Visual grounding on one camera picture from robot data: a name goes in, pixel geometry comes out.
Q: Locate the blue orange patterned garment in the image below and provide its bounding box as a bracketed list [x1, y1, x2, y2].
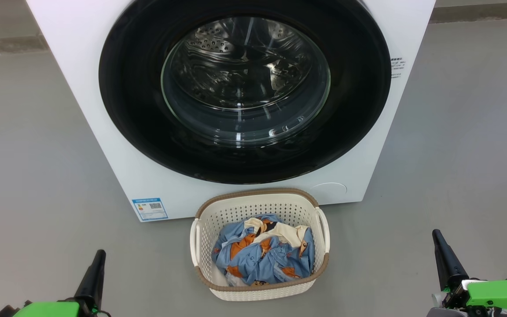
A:
[212, 214, 316, 286]

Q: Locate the cream white garment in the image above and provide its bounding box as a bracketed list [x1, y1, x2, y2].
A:
[244, 218, 310, 249]

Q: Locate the small printed text sticker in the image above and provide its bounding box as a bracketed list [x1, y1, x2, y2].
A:
[390, 56, 406, 80]

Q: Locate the white front-load washing machine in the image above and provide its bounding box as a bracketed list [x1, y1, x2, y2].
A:
[26, 0, 437, 223]

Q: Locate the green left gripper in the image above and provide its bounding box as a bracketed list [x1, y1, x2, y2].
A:
[0, 250, 111, 317]

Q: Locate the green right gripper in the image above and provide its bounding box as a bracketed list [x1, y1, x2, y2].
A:
[427, 229, 507, 317]

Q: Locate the black round washer door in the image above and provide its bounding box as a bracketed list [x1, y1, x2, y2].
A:
[99, 0, 392, 184]

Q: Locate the cream perforated laundry basket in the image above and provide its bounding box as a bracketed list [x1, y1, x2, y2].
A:
[190, 188, 331, 302]

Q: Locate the stainless steel washing machine drum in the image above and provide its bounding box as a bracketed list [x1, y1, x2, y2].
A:
[165, 18, 329, 146]

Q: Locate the blue energy label sticker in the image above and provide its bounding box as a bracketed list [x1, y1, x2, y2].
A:
[132, 198, 169, 221]

